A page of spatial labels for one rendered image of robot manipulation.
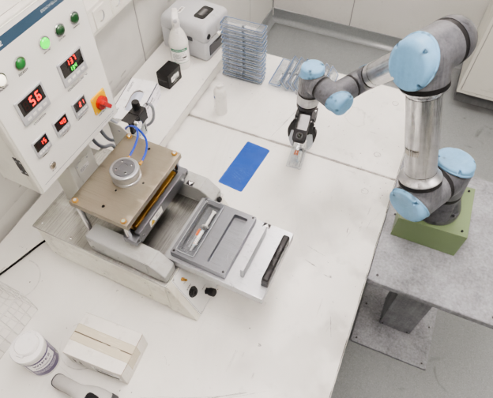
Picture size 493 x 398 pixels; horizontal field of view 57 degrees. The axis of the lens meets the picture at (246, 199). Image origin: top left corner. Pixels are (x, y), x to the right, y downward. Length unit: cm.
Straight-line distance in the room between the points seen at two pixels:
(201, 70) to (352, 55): 170
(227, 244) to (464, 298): 77
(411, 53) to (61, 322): 120
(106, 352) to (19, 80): 72
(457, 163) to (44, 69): 109
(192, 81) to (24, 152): 101
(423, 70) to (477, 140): 209
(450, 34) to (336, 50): 243
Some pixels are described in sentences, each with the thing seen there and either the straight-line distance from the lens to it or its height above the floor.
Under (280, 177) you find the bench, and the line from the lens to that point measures 170.
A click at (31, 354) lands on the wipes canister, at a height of 89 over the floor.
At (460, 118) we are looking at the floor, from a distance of 326.
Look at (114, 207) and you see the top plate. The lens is 122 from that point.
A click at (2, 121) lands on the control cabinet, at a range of 108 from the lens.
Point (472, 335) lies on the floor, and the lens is 243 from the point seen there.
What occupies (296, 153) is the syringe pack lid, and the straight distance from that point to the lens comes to 169.
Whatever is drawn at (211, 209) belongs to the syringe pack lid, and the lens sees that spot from 130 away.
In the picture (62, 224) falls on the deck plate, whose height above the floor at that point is 93.
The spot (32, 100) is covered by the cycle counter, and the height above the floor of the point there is 139.
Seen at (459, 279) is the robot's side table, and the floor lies 75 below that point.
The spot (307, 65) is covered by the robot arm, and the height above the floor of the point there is 117.
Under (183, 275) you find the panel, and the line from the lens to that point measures 133.
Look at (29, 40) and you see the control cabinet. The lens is 108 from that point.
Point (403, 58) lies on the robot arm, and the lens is 112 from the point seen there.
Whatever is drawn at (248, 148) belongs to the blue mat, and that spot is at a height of 75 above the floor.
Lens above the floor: 208
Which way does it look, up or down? 55 degrees down
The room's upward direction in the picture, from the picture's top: straight up
